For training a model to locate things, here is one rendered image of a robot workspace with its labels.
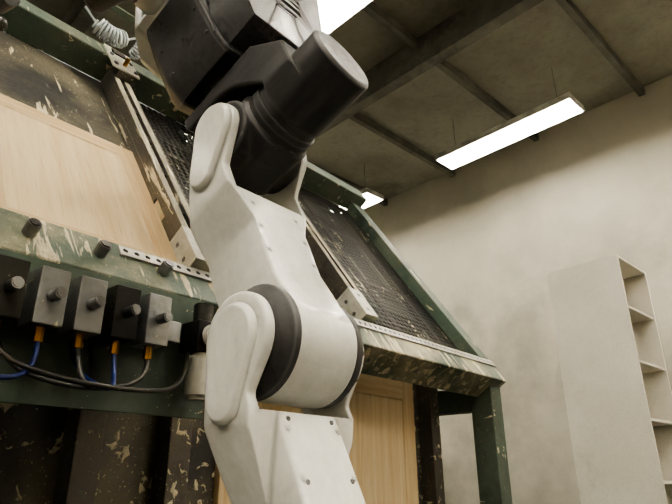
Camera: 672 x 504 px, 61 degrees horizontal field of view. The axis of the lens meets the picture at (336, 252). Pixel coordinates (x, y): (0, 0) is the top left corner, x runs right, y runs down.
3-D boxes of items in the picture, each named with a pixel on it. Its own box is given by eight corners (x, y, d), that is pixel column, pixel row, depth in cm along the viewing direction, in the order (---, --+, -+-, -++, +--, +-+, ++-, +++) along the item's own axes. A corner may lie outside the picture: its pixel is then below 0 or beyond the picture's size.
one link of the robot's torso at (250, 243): (385, 388, 73) (316, 127, 97) (287, 370, 60) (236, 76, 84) (301, 427, 80) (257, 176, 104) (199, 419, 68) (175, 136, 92)
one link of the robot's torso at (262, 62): (383, 102, 85) (346, 37, 95) (326, 57, 75) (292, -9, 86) (262, 216, 96) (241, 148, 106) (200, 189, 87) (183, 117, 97)
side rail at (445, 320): (460, 374, 229) (479, 356, 226) (339, 218, 301) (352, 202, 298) (470, 377, 235) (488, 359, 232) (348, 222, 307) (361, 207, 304)
